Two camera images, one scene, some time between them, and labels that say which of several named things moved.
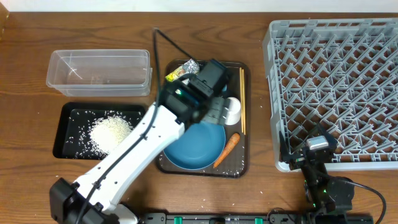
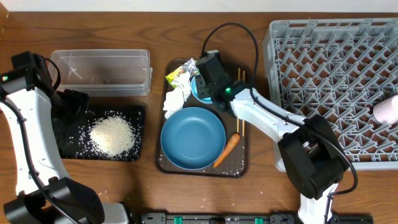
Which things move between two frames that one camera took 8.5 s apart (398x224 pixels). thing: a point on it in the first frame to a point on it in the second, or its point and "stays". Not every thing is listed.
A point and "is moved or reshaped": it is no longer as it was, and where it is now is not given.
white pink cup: [234, 111] is moved or reshaped
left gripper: [220, 116] to [78, 99]
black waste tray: [89, 130] stays
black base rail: [255, 218] stays
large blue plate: [201, 145] stays
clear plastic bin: [100, 72] stays
